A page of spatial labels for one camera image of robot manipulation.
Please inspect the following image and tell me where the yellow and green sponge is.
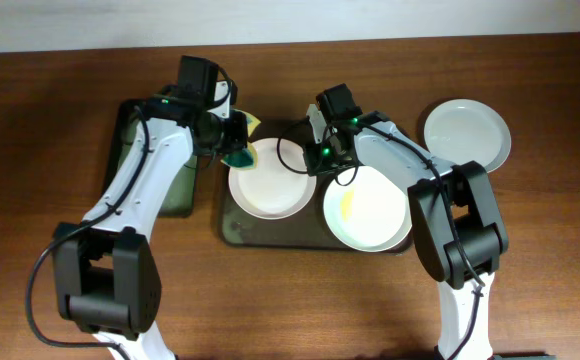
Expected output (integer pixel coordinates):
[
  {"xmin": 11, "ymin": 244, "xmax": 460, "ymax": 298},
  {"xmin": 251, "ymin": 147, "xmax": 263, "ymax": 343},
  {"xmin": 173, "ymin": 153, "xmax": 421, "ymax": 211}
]
[{"xmin": 221, "ymin": 110, "xmax": 261, "ymax": 170}]

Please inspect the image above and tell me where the pinkish white plate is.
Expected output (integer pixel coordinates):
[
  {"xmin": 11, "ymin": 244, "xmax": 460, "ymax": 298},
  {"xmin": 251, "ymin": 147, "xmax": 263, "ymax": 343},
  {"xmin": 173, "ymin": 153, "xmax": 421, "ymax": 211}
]
[{"xmin": 228, "ymin": 138, "xmax": 317, "ymax": 220}]

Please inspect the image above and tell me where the grey-white plate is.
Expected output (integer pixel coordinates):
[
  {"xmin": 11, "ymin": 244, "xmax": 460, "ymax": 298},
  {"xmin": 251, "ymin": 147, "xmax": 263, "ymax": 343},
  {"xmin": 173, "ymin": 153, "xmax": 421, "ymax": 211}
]
[{"xmin": 422, "ymin": 99, "xmax": 512, "ymax": 173}]

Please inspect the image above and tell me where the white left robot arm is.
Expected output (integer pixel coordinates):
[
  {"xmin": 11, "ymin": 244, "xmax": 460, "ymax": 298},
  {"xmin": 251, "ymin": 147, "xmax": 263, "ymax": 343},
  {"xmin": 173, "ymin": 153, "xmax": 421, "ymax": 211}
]
[{"xmin": 46, "ymin": 97, "xmax": 257, "ymax": 359}]

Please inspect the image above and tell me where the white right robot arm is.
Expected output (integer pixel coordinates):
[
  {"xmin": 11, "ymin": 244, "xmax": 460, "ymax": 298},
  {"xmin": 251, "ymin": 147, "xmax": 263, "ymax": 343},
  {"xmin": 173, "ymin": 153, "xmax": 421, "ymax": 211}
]
[{"xmin": 304, "ymin": 102, "xmax": 508, "ymax": 359}]

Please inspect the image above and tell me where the black tray with soapy water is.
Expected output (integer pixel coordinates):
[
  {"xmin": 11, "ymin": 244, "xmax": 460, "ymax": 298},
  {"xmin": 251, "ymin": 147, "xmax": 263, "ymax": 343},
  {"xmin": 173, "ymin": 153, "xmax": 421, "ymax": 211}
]
[{"xmin": 101, "ymin": 99, "xmax": 198, "ymax": 218}]

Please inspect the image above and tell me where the dark brown serving tray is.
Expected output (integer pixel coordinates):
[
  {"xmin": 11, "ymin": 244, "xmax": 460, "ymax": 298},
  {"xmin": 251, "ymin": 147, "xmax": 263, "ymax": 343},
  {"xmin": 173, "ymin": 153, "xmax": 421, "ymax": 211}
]
[{"xmin": 218, "ymin": 117, "xmax": 416, "ymax": 253}]

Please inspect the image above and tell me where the white plate with yellow stain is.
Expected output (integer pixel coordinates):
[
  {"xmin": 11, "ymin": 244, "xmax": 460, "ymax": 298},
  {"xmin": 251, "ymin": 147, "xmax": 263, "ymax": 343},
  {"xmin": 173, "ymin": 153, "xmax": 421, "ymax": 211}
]
[{"xmin": 322, "ymin": 166, "xmax": 411, "ymax": 252}]

